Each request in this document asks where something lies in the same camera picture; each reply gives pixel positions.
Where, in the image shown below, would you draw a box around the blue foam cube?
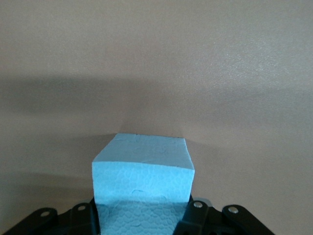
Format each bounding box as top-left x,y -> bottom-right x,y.
92,133 -> 196,235

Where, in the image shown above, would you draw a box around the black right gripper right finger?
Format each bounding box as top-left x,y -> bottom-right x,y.
172,192 -> 272,235

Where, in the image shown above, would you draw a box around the large table cover mat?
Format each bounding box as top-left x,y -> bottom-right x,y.
0,0 -> 313,235

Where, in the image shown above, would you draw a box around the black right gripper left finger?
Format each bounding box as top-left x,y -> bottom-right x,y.
2,198 -> 101,235

